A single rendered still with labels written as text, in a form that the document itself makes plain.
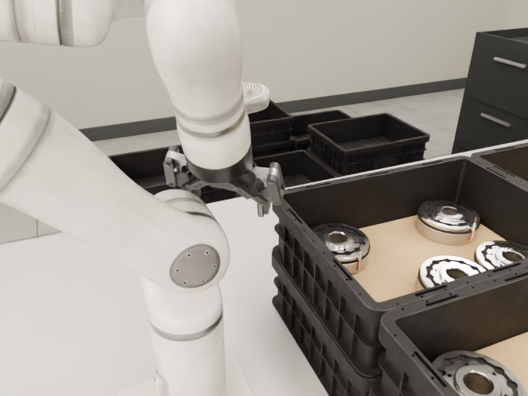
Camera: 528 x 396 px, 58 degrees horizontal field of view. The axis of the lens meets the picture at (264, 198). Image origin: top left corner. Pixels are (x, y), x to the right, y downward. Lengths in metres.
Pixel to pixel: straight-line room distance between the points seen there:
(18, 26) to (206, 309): 0.36
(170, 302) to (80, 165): 0.22
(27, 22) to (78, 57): 3.06
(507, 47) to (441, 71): 2.43
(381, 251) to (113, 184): 0.50
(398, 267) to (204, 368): 0.34
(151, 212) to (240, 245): 0.59
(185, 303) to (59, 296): 0.44
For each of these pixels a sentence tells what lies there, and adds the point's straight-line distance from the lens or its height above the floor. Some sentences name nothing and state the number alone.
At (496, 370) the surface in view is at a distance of 0.63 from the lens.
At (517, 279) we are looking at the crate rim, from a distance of 0.65.
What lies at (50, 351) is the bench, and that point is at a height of 0.70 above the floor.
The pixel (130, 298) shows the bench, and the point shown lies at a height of 0.70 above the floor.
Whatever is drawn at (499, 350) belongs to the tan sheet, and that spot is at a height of 0.83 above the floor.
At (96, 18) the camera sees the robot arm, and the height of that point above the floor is 1.24.
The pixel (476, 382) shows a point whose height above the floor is 0.85.
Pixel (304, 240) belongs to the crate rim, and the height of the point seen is 0.92.
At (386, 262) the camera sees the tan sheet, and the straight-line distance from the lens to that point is 0.80.
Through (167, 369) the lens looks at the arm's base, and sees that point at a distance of 0.64.
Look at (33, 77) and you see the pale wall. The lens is 3.46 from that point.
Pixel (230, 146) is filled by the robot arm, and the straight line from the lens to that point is 0.48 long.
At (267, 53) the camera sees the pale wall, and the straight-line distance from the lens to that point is 3.74.
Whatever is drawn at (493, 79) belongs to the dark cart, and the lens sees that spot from 2.38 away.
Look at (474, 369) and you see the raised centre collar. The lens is 0.61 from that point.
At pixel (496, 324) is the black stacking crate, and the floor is 0.86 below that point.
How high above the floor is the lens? 1.29
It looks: 29 degrees down
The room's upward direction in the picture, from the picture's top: straight up
